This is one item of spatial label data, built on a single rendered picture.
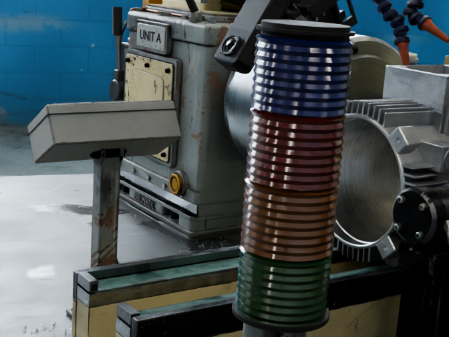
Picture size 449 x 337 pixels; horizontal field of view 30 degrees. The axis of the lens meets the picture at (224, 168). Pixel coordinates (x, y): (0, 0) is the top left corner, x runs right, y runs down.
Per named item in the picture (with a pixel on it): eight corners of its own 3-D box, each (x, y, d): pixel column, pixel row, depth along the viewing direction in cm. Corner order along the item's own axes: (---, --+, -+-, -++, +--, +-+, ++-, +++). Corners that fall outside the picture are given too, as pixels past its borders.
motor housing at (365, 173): (407, 218, 119) (423, 85, 115) (518, 261, 104) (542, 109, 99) (296, 235, 108) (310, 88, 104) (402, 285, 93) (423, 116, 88)
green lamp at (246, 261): (288, 289, 59) (293, 229, 58) (345, 321, 54) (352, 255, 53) (217, 303, 56) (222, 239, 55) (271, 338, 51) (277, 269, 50)
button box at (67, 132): (158, 155, 110) (149, 117, 111) (183, 136, 104) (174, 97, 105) (33, 164, 100) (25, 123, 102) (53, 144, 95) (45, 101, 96)
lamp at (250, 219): (293, 229, 58) (299, 165, 57) (352, 255, 53) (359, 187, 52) (222, 239, 55) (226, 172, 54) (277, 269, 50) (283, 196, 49)
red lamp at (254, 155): (299, 165, 57) (305, 100, 56) (359, 187, 52) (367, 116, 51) (226, 172, 54) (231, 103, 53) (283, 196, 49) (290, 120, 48)
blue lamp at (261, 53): (305, 100, 56) (311, 32, 55) (367, 116, 51) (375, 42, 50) (231, 103, 53) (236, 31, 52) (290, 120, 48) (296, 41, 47)
